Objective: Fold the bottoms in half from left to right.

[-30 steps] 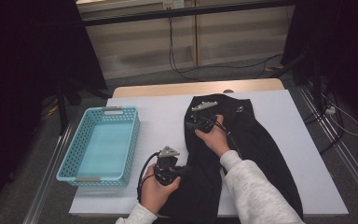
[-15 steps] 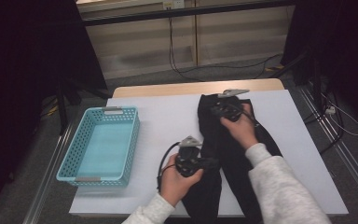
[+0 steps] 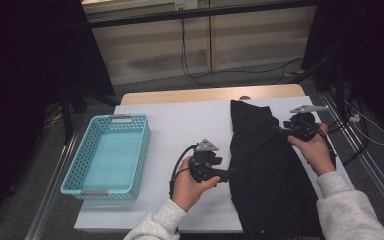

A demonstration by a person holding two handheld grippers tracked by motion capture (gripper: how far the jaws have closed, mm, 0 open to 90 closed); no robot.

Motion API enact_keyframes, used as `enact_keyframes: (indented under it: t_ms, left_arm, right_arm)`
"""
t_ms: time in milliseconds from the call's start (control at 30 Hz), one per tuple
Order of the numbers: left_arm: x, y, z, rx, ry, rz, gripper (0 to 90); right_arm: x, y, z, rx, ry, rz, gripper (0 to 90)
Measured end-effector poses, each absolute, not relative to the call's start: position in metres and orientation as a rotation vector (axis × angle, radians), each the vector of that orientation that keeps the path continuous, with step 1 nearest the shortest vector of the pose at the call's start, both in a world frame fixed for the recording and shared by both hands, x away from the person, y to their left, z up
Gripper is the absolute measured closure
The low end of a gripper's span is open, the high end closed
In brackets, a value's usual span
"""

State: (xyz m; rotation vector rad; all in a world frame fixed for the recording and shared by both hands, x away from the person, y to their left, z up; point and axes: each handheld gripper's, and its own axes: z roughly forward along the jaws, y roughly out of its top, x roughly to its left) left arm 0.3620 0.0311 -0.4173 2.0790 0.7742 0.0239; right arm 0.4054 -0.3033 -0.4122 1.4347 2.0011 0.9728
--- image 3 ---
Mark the narrow black curtain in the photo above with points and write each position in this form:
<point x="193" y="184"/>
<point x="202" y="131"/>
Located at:
<point x="363" y="40"/>

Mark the large black curtain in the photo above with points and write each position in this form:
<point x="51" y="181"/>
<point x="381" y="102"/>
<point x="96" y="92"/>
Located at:
<point x="20" y="66"/>

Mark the black tripod stand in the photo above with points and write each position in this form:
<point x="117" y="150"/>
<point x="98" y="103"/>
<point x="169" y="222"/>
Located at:
<point x="67" y="113"/>

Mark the white power plug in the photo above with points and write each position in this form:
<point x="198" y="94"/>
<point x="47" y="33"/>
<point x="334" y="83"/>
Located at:
<point x="354" y="118"/>

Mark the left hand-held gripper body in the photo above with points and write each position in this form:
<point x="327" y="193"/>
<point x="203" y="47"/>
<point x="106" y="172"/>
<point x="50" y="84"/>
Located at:
<point x="203" y="165"/>

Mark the black garment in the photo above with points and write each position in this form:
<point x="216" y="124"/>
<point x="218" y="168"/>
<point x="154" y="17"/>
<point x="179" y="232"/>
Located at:
<point x="266" y="173"/>

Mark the long aluminium floor rail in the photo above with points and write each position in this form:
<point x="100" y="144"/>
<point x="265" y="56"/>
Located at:
<point x="376" y="173"/>

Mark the person's right hand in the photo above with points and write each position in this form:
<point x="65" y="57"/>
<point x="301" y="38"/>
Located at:
<point x="315" y="153"/>

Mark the short aluminium floor rail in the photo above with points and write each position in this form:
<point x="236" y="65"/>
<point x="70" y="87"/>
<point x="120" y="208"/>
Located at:
<point x="51" y="186"/>

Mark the white wall socket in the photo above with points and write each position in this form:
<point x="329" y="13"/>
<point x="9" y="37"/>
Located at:
<point x="186" y="4"/>

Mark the black horizontal bar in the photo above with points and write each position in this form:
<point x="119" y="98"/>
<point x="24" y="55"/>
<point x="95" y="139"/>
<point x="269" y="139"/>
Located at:
<point x="196" y="13"/>

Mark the black metal stand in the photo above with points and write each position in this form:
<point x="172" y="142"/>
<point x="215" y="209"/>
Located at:
<point x="339" y="86"/>

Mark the person's left hand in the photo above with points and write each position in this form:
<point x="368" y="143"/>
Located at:
<point x="188" y="190"/>

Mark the white table cover sheet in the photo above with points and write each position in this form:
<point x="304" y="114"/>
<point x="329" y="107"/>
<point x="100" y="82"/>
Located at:
<point x="186" y="126"/>

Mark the light blue plastic basket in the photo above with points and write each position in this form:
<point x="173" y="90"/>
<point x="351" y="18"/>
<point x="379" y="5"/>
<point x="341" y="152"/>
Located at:
<point x="113" y="160"/>

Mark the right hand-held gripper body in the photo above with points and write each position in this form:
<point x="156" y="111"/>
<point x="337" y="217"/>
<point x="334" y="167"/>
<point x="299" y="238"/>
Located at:
<point x="301" y="125"/>

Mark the round table grommet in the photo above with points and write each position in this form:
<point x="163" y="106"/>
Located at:
<point x="245" y="97"/>

